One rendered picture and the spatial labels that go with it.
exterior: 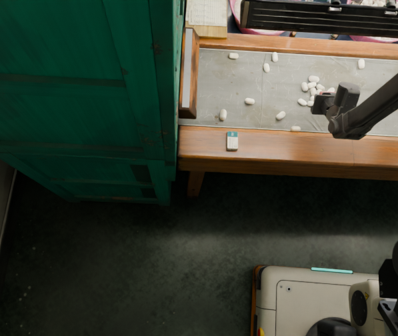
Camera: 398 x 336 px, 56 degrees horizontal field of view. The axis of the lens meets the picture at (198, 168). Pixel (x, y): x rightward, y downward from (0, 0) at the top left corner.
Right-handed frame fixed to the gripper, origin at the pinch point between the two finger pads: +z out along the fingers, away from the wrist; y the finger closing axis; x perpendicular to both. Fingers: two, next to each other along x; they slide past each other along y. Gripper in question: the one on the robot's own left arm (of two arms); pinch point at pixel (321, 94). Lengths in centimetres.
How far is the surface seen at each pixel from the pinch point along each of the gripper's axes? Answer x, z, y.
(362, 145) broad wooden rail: 13.7, -8.3, -15.2
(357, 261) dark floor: 94, 15, -48
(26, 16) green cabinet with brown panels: -32, -60, 68
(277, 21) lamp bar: -24.1, -10.8, 21.5
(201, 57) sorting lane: -4.5, 17.5, 39.5
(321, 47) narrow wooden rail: -10.2, 19.6, -3.2
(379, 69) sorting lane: -4.6, 16.5, -25.4
